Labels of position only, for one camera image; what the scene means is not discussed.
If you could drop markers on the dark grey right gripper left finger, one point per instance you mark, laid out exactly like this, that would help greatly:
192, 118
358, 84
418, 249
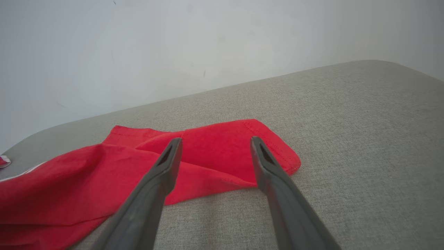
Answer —
142, 211

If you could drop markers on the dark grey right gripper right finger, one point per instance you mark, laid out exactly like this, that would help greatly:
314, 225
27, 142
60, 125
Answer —
291, 215

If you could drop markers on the red basketball jersey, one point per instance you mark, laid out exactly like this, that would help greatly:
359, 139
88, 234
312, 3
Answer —
69, 187

